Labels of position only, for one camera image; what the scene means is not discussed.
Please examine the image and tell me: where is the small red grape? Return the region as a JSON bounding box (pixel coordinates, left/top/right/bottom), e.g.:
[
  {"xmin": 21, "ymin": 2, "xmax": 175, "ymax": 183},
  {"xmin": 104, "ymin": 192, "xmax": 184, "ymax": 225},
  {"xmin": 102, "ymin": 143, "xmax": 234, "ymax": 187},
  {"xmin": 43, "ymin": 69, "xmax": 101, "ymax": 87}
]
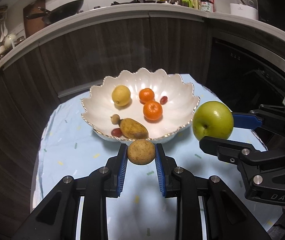
[{"xmin": 160, "ymin": 96, "xmax": 168, "ymax": 105}]

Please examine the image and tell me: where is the yellow lemon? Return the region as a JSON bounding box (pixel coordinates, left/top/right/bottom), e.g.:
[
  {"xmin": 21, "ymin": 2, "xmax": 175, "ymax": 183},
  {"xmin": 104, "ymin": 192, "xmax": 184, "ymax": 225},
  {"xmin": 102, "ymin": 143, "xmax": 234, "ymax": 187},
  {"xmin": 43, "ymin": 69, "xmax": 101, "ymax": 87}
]
[{"xmin": 111, "ymin": 85, "xmax": 131, "ymax": 107}]

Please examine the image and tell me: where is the soy sauce bottle red label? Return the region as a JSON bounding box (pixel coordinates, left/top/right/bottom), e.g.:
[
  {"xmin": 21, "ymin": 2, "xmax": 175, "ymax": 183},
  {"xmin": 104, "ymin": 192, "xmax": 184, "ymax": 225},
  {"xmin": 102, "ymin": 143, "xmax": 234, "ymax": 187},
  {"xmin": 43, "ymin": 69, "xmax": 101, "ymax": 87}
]
[{"xmin": 200, "ymin": 0, "xmax": 215, "ymax": 12}]

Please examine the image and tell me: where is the black gas stove grate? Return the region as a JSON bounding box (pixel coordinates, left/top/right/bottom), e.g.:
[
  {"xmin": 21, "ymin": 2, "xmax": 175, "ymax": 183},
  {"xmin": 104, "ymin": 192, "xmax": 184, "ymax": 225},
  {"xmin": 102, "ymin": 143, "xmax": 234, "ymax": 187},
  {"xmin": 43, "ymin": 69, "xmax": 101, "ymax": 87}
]
[{"xmin": 111, "ymin": 0, "xmax": 140, "ymax": 6}]

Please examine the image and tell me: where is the small tan longan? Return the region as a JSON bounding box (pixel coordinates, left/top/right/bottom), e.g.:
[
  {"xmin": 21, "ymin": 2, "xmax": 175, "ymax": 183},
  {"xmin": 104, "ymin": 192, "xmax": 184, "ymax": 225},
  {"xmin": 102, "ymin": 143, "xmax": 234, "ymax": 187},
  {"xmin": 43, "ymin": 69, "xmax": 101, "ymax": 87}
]
[{"xmin": 110, "ymin": 114, "xmax": 121, "ymax": 125}]

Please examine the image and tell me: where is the white scalloped ceramic bowl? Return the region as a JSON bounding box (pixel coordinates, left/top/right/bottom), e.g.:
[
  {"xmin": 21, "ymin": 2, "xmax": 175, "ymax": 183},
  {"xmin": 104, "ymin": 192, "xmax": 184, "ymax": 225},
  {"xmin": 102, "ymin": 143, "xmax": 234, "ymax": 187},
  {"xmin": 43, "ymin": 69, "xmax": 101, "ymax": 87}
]
[{"xmin": 81, "ymin": 68, "xmax": 200, "ymax": 144}]

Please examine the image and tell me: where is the green apple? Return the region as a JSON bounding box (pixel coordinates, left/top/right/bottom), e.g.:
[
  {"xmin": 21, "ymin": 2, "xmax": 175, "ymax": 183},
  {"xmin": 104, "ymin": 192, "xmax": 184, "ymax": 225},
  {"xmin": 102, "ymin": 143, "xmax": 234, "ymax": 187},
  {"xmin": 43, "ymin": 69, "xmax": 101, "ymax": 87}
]
[{"xmin": 192, "ymin": 101, "xmax": 234, "ymax": 141}]

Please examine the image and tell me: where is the small orange tangerine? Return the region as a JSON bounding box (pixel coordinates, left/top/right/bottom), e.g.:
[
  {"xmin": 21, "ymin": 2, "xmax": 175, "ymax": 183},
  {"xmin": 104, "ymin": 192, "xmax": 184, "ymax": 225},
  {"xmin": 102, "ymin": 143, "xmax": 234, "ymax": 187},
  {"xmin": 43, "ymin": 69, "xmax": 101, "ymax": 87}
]
[{"xmin": 139, "ymin": 88, "xmax": 155, "ymax": 103}]

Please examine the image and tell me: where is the black wok pan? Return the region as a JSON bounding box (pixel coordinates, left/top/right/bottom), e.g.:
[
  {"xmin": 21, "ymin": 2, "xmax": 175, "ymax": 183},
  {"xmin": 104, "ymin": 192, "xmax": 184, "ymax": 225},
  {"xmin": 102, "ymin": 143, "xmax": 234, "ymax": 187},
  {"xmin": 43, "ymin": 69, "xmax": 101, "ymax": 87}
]
[{"xmin": 26, "ymin": 0, "xmax": 84, "ymax": 25}]

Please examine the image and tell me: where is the brown wooden cutting board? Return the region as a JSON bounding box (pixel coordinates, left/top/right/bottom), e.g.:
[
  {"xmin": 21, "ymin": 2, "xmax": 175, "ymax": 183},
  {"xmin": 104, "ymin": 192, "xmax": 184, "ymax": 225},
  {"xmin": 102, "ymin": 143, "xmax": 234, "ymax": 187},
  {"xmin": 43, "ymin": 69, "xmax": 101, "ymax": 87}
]
[{"xmin": 22, "ymin": 0, "xmax": 47, "ymax": 39}]

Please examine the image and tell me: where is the large orange tangerine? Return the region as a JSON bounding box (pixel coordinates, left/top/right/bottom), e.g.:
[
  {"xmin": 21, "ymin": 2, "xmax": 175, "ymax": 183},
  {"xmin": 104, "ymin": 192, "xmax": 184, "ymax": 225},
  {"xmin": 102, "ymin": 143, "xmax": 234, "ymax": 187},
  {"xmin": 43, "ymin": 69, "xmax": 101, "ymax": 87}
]
[{"xmin": 143, "ymin": 101, "xmax": 162, "ymax": 121}]

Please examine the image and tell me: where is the white teapot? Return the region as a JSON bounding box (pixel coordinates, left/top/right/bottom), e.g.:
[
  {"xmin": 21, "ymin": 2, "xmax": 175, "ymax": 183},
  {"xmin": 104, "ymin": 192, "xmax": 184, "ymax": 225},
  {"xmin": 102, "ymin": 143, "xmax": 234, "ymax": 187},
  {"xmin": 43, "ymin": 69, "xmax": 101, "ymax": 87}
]
[{"xmin": 4, "ymin": 33, "xmax": 17, "ymax": 49}]

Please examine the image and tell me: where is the yellow brown mango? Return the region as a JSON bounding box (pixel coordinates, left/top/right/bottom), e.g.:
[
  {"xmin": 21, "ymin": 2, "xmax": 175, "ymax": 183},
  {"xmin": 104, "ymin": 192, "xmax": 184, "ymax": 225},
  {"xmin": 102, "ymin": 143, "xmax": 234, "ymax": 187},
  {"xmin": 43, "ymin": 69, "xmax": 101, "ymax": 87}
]
[{"xmin": 119, "ymin": 118, "xmax": 148, "ymax": 139}]

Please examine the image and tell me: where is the brown round kiwi potato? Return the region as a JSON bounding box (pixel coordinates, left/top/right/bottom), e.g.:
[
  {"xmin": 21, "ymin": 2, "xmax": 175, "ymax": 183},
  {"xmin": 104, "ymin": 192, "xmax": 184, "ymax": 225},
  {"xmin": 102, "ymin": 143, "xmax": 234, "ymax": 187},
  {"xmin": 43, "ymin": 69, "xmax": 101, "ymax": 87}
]
[{"xmin": 127, "ymin": 139, "xmax": 155, "ymax": 165}]

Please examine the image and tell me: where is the green lidded jar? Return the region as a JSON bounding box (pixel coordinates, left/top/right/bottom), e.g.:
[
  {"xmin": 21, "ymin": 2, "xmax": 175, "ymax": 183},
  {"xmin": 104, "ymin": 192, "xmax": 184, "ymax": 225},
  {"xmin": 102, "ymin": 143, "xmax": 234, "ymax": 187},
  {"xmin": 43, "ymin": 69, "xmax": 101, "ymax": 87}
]
[{"xmin": 180, "ymin": 0, "xmax": 194, "ymax": 8}]

